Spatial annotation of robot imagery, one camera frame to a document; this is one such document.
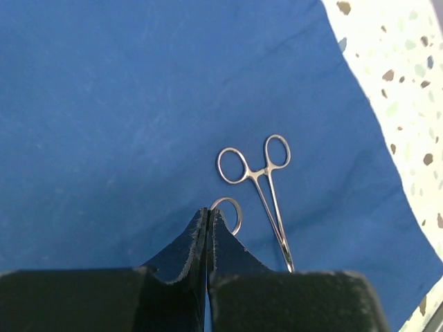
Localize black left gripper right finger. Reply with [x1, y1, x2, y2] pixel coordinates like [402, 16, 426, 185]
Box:
[207, 210, 390, 331]

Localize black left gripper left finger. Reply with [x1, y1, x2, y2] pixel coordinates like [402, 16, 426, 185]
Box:
[1, 208, 208, 331]

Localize blue surgical cloth wrap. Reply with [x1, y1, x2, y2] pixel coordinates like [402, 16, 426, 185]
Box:
[1, 1, 442, 330]

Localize steel surgical forceps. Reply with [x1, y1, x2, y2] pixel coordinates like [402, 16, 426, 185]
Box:
[216, 133, 296, 274]

